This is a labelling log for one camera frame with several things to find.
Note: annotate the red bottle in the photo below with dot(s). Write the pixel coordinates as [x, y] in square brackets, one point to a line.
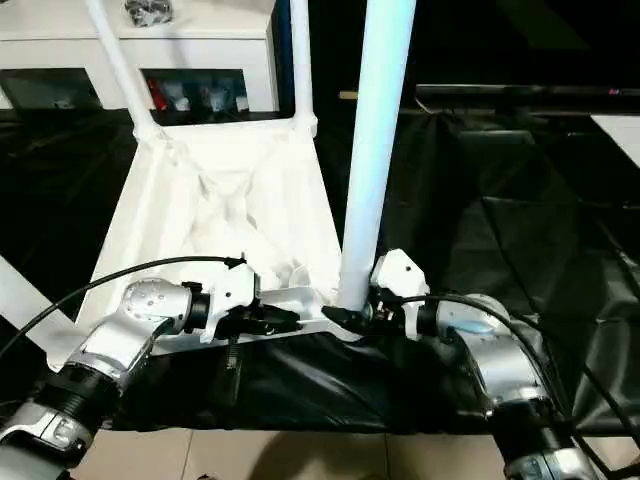
[160, 95]

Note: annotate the white plastic table top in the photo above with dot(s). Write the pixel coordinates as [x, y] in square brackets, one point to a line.
[160, 210]

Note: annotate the white glass-door cabinet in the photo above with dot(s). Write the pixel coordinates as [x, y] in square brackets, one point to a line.
[200, 45]

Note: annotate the dark objects on cabinet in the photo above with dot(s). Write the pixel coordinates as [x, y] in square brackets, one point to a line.
[149, 11]

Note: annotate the long black bar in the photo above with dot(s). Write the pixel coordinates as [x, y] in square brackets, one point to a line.
[525, 92]

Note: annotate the white plastic table leg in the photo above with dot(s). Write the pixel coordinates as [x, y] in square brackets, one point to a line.
[300, 60]
[375, 125]
[25, 295]
[120, 65]

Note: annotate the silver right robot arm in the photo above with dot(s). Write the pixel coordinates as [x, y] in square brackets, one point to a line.
[490, 350]

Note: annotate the small tan label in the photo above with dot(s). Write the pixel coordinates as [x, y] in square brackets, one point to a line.
[346, 94]

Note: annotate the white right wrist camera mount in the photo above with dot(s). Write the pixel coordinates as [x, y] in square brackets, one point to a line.
[400, 272]

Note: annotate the white flat sheet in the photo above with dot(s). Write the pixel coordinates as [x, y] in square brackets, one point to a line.
[617, 137]

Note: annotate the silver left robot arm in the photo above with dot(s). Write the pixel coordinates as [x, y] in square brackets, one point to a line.
[150, 300]

